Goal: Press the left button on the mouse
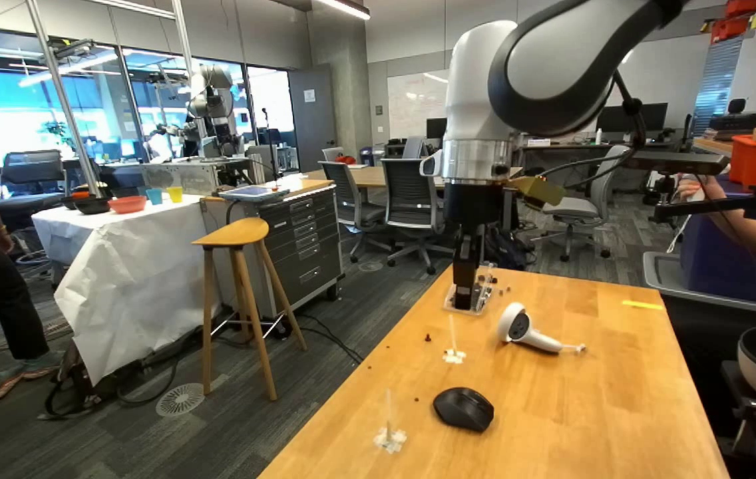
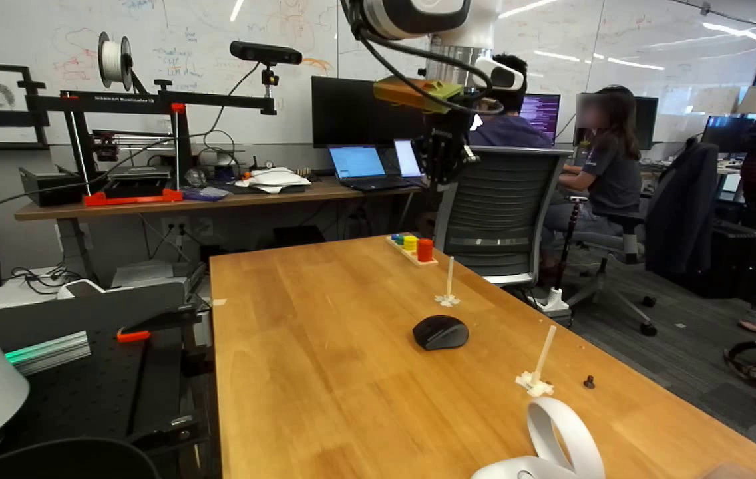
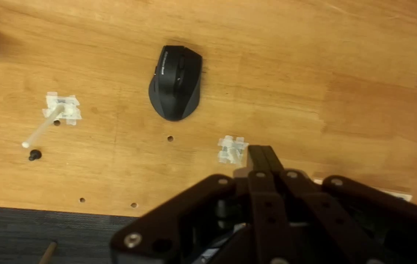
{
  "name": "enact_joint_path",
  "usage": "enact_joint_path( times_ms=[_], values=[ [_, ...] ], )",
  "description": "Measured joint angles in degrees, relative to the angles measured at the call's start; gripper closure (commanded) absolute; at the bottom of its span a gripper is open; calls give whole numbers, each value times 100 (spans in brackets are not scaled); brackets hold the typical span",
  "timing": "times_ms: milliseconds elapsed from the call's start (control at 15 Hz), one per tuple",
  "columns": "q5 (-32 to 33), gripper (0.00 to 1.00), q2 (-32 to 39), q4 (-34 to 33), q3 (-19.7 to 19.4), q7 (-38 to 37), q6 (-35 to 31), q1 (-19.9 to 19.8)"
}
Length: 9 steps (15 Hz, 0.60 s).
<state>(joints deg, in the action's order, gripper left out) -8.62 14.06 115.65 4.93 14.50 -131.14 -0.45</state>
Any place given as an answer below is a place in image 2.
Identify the orange handle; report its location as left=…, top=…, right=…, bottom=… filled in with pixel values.
left=115, top=329, right=154, bottom=346

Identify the black computer mouse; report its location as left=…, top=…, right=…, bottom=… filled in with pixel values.
left=409, top=311, right=472, bottom=355

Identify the small red and yellow object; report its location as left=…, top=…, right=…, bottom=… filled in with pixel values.
left=385, top=231, right=441, bottom=270

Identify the chair with black jacket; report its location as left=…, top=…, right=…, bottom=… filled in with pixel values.
left=642, top=138, right=722, bottom=287

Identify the grey machine housing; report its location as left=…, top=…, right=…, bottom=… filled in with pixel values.
left=0, top=275, right=195, bottom=358

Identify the grey mesh office chair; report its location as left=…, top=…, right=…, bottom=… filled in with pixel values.
left=433, top=144, right=574, bottom=290

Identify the monitor with purple screen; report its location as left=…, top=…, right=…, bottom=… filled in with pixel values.
left=520, top=90, right=564, bottom=144

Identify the black round container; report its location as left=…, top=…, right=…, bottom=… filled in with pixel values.
left=0, top=435, right=163, bottom=479

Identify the large black monitor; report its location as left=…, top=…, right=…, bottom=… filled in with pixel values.
left=309, top=76, right=428, bottom=152

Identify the black equipment box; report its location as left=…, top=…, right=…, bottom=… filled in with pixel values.
left=18, top=165, right=87, bottom=212

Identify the open laptop blue screen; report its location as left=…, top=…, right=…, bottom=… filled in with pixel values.
left=325, top=141, right=403, bottom=196

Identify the white peg stand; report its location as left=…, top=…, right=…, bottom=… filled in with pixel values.
left=514, top=323, right=558, bottom=400

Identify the black stereo camera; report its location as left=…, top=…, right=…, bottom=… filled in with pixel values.
left=226, top=37, right=307, bottom=68

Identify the stack of white papers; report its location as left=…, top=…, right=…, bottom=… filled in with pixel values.
left=231, top=165, right=315, bottom=198

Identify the person in purple hoodie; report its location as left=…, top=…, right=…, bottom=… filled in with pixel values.
left=467, top=51, right=558, bottom=152

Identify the white VR controller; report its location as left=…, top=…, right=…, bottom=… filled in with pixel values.
left=468, top=394, right=610, bottom=479

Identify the long haired seated person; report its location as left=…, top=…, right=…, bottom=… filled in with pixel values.
left=542, top=82, right=652, bottom=270

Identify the monitor with blue screen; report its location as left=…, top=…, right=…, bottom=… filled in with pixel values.
left=699, top=112, right=756, bottom=156

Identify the black swivel chair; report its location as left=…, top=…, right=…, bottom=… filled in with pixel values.
left=562, top=208, right=662, bottom=338

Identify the white filament spool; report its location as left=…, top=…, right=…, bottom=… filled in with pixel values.
left=97, top=29, right=136, bottom=90

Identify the dark monitor behind person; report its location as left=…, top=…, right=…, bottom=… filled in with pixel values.
left=573, top=90, right=662, bottom=152

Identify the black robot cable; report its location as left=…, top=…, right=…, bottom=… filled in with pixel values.
left=352, top=23, right=498, bottom=116

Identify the wooden workbench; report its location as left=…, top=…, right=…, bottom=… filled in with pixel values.
left=13, top=174, right=440, bottom=225

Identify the small laptop white screen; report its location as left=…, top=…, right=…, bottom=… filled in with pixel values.
left=388, top=137, right=428, bottom=186

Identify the purple cloth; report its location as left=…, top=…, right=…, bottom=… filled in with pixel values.
left=184, top=185, right=235, bottom=204

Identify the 3D printer with orange frame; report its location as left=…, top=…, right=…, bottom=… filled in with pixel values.
left=15, top=78, right=279, bottom=212

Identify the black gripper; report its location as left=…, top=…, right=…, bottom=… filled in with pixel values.
left=419, top=105, right=476, bottom=186

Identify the green tube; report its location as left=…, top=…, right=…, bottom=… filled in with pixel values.
left=3, top=329, right=97, bottom=377

